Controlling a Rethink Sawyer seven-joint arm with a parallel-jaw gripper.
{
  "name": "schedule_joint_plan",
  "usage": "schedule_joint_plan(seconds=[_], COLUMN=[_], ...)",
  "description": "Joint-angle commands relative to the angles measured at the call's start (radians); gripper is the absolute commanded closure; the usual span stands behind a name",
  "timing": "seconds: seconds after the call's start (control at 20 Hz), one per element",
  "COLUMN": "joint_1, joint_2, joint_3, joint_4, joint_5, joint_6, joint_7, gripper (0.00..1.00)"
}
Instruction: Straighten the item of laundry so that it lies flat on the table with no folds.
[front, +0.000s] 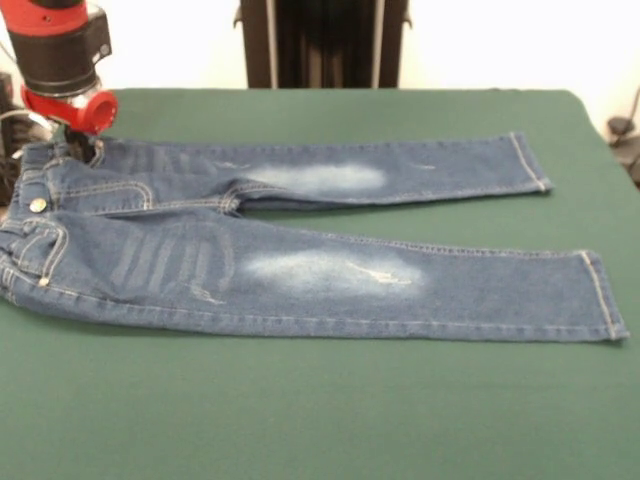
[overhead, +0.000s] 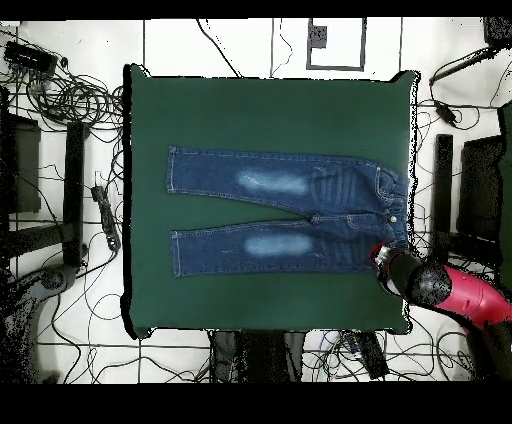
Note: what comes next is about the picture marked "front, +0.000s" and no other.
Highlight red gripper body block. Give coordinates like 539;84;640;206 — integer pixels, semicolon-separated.
20;84;120;136

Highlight blue denim jeans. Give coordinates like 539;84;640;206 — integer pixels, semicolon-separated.
0;130;631;346

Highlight dark green table cloth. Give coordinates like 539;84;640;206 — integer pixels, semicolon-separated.
0;88;640;480

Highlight black round stand base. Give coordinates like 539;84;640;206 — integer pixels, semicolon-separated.
606;84;640;189

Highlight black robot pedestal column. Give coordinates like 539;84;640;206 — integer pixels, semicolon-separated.
232;0;414;90

